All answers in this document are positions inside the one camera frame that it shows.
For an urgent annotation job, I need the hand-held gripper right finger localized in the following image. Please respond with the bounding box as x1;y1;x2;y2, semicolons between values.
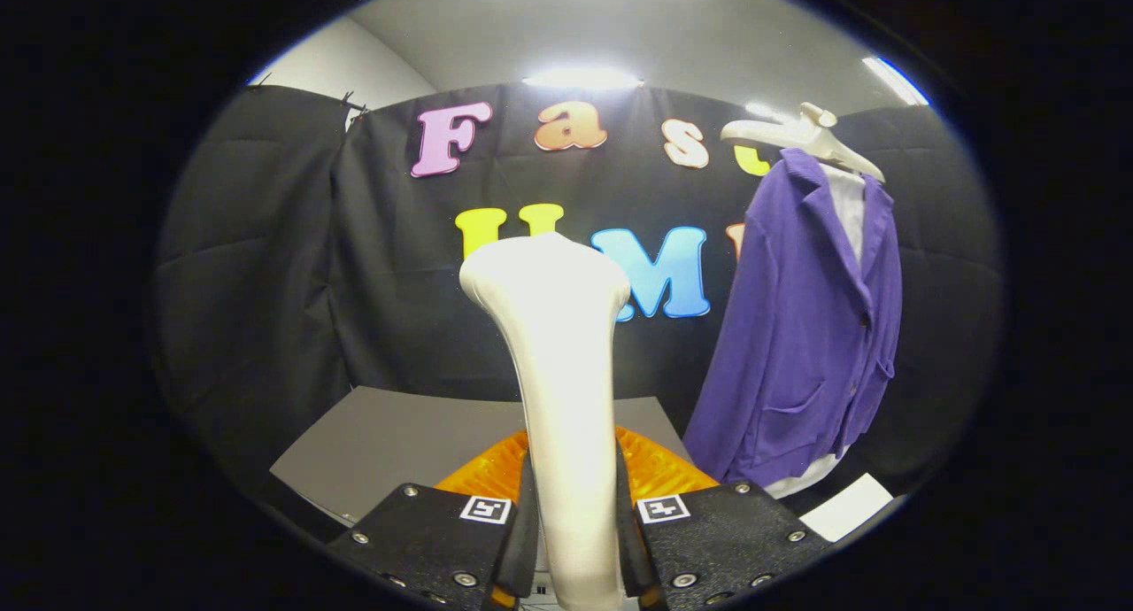
613;425;835;611

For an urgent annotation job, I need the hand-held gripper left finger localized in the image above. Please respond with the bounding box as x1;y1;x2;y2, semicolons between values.
326;429;543;611

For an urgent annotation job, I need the purple jacket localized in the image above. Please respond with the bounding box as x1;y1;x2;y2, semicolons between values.
682;148;904;488

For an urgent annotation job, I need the white garment steamer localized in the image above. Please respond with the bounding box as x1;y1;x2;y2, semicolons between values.
459;230;631;611

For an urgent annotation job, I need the white clothes hanger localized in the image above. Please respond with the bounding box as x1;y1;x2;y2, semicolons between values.
720;102;886;184

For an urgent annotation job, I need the grey cabinet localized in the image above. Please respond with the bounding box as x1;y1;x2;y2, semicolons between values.
270;385;691;528

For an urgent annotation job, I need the white flat sheet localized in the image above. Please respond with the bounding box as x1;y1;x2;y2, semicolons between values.
799;472;897;544

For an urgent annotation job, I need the black backdrop cloth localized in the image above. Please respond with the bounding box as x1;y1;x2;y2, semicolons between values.
150;81;1006;506

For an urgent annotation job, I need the rectangular ceiling light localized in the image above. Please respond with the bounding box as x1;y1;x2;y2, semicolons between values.
522;66;645;91

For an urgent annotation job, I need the double strip ceiling light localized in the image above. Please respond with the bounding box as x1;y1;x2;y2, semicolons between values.
863;56;930;107

